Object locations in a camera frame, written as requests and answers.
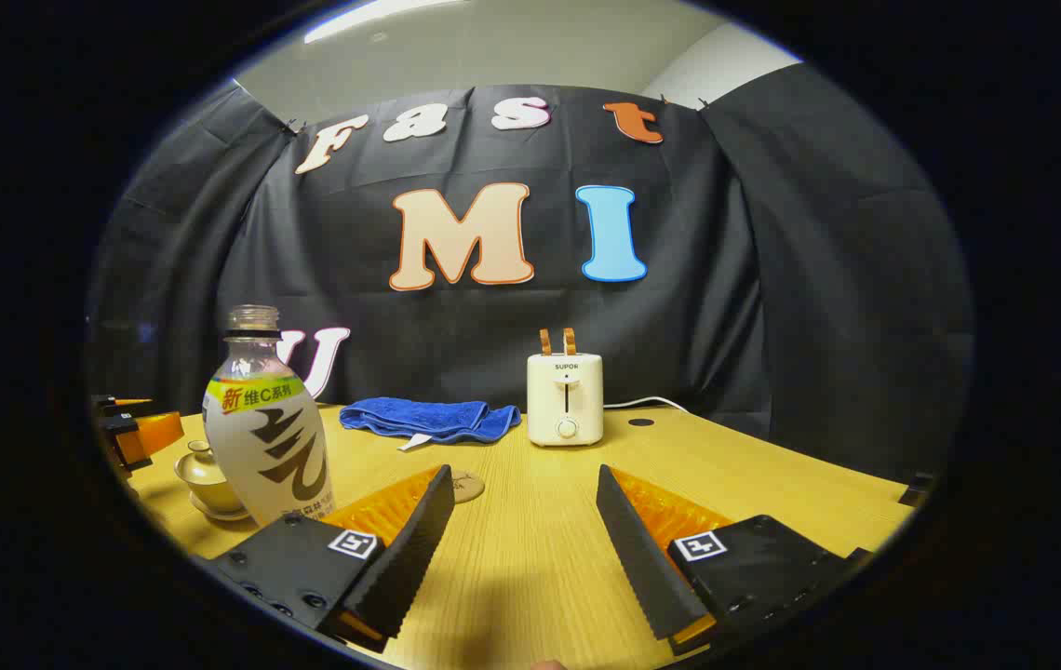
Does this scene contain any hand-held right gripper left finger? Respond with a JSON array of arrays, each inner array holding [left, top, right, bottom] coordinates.
[[205, 463, 457, 654]]

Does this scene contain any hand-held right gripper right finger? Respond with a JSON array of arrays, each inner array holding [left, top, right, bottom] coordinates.
[[596, 463, 876, 657]]

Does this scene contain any yellow ceramic teacup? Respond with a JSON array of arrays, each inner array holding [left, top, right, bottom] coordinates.
[[177, 468, 245, 515]]

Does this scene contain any water bottle with white label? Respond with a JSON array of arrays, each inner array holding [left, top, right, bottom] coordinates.
[[203, 305, 336, 528]]

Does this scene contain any yellow ceramic saucer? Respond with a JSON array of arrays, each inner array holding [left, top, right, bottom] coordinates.
[[188, 495, 258, 523]]

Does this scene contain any blue folded towel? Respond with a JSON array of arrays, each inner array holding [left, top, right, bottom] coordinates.
[[339, 397, 523, 453]]

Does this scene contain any white toaster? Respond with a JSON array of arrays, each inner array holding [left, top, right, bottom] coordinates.
[[527, 353, 604, 448]]

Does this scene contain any black backdrop cloth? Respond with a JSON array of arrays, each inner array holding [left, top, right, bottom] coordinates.
[[88, 63, 974, 485]]

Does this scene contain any ceiling light strip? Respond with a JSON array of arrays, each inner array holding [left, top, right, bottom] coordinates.
[[304, 0, 462, 45]]

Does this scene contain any white power cable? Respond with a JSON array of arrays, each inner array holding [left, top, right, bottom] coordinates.
[[603, 396, 691, 414]]

